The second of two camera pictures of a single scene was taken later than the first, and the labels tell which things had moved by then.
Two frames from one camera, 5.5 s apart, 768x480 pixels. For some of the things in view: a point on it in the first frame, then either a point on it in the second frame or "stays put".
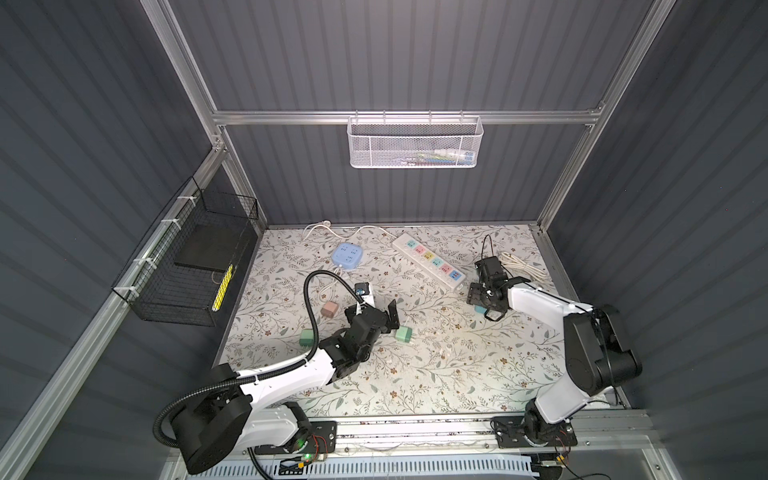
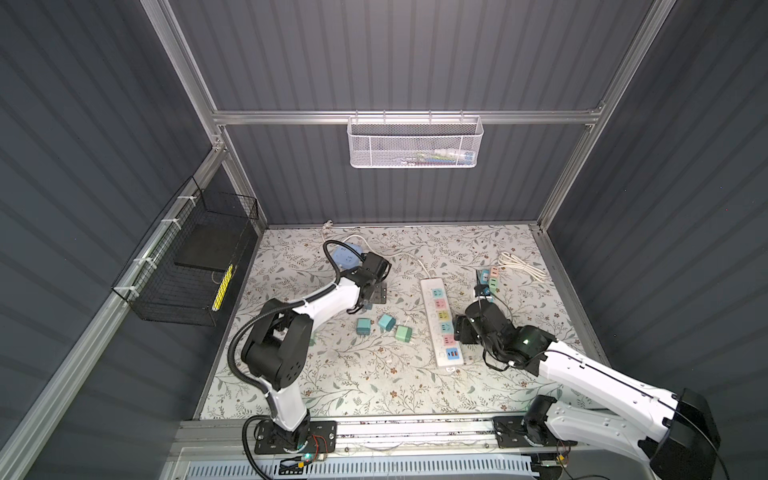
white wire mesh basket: [415, 141] stays put
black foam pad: [210, 246] stays put
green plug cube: [404, 333] stays put
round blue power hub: [347, 255] stays put
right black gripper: [474, 294] -> [461, 326]
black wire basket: [178, 271] stays put
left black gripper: [393, 321] -> [380, 293]
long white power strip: [431, 262] -> [443, 338]
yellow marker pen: [222, 289] stays put
